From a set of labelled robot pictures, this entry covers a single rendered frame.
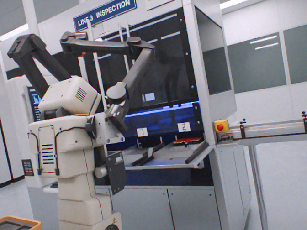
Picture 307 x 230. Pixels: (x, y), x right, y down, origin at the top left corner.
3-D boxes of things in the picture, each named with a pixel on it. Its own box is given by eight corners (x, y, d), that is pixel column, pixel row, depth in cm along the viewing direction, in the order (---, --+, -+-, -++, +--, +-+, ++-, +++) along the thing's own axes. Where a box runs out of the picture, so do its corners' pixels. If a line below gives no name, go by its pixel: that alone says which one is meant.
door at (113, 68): (95, 114, 206) (82, 44, 203) (142, 106, 184) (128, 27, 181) (95, 114, 206) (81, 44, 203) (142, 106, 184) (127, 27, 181)
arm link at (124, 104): (121, 108, 92) (123, 118, 96) (131, 91, 99) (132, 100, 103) (99, 103, 95) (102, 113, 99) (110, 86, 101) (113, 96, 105)
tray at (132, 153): (136, 148, 199) (135, 144, 199) (165, 146, 187) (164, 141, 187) (111, 161, 170) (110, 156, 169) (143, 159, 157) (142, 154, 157)
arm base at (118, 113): (90, 119, 92) (114, 115, 86) (100, 105, 97) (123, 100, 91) (103, 134, 97) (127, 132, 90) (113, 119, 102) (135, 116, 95)
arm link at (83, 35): (60, 39, 126) (65, 54, 132) (82, 38, 126) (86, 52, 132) (64, 27, 134) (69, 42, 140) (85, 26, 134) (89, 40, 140)
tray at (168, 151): (174, 145, 183) (173, 140, 183) (209, 143, 171) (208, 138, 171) (154, 159, 153) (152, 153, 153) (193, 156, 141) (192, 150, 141)
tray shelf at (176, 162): (132, 151, 202) (131, 148, 202) (216, 144, 169) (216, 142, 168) (92, 170, 160) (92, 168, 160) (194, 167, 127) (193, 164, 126)
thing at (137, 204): (99, 199, 352) (87, 138, 347) (253, 205, 253) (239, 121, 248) (37, 240, 264) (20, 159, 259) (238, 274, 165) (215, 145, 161)
